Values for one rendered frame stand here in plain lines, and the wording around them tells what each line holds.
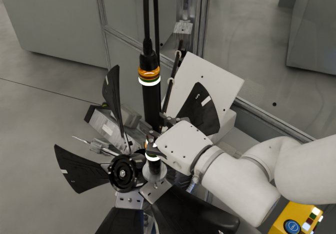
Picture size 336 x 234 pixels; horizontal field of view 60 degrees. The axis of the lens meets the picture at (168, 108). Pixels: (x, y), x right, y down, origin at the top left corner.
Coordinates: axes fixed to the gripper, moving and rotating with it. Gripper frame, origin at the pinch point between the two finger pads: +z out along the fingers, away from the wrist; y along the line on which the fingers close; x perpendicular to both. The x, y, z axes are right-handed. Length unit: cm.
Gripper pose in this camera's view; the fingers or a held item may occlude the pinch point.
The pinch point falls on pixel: (152, 122)
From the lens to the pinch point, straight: 69.6
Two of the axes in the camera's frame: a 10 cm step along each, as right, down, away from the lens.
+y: 7.0, -5.0, 5.2
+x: 0.1, -7.1, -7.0
